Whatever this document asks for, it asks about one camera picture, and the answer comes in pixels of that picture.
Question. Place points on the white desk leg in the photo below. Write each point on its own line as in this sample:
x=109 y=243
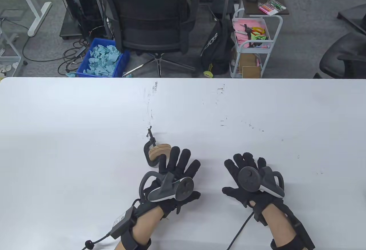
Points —
x=40 y=18

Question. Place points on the pile of blue paper scraps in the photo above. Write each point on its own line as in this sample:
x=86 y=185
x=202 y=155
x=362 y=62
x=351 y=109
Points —
x=103 y=58

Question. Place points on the person's left hand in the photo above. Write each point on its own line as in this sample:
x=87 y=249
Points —
x=177 y=158

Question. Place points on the stack of pink paper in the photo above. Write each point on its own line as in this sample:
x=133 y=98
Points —
x=238 y=25

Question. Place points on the black mesh office chair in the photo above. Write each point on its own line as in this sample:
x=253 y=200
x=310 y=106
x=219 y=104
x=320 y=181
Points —
x=148 y=10

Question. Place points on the crumpled green paper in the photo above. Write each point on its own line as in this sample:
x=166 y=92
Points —
x=258 y=37

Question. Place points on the person's right hand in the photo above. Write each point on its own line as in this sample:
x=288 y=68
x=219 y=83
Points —
x=237 y=193

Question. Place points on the black and white controller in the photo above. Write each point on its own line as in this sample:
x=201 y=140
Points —
x=183 y=188
x=248 y=178

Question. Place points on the black backpack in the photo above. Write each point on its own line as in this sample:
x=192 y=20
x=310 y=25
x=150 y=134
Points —
x=217 y=47

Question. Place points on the person's right forearm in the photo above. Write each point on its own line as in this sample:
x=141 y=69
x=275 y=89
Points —
x=278 y=224

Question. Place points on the black armchair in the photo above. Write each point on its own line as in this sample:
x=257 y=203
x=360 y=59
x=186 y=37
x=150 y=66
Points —
x=343 y=52

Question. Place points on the brown cardboard box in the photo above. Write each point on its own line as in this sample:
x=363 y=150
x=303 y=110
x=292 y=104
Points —
x=248 y=64

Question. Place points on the white rolling cart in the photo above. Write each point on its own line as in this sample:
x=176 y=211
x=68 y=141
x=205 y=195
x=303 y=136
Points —
x=251 y=50

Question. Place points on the blue plastic bin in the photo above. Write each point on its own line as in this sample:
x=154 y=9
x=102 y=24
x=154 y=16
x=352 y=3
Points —
x=121 y=64

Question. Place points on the black computer tower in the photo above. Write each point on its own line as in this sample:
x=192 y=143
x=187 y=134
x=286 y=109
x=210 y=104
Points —
x=83 y=10

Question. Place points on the pack of coloured markers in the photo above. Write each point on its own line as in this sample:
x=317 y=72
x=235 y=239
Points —
x=271 y=7

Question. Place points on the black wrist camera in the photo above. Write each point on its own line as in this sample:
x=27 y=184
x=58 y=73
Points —
x=258 y=215

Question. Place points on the green plush toy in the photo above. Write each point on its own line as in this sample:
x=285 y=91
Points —
x=208 y=73

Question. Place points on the black forearm sensor box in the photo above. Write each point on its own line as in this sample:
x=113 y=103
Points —
x=303 y=232
x=123 y=221

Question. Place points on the black metal clamp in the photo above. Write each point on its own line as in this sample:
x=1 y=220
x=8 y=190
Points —
x=146 y=154

